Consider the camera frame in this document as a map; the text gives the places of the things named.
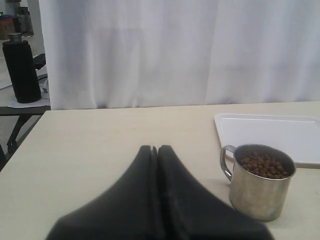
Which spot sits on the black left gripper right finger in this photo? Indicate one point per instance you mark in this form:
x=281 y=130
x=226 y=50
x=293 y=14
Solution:
x=191 y=212

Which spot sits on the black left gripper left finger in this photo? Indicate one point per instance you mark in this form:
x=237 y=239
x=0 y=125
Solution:
x=128 y=210

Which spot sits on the steel mug with pellets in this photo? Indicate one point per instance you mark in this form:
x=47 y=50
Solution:
x=259 y=177

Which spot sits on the white plastic tray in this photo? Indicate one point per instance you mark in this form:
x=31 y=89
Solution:
x=297 y=136

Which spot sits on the white curtain backdrop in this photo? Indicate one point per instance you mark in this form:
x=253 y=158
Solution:
x=151 y=53

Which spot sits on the black flask with metal cap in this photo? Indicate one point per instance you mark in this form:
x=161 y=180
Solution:
x=19 y=61

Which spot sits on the background shelf clutter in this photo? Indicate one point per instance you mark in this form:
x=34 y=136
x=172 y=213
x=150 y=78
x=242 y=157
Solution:
x=15 y=17

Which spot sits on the black side table frame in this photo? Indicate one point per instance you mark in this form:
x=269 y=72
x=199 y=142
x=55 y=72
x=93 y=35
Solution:
x=23 y=114

